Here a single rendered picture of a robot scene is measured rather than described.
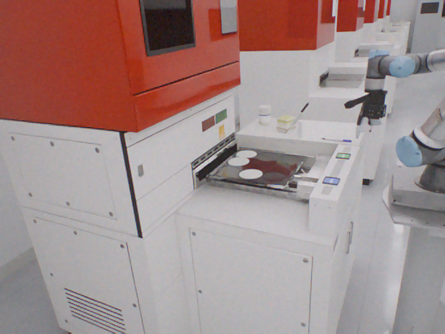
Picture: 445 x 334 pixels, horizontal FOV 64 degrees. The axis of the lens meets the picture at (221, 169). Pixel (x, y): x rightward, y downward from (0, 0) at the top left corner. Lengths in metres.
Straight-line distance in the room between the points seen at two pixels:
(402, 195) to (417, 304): 0.54
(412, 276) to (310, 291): 0.54
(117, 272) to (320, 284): 0.80
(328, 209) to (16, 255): 2.24
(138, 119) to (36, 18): 0.45
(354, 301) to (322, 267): 0.99
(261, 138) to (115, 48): 0.98
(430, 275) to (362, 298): 0.66
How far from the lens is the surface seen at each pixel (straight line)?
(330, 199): 1.24
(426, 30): 13.80
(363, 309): 2.26
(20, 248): 2.91
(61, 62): 1.29
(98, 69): 1.18
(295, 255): 1.32
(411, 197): 1.54
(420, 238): 1.67
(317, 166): 1.70
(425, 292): 1.81
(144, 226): 1.33
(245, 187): 1.58
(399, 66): 1.48
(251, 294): 1.52
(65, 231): 1.66
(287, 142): 1.81
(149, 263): 1.41
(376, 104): 1.60
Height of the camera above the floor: 1.54
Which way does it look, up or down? 23 degrees down
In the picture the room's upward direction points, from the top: 4 degrees counter-clockwise
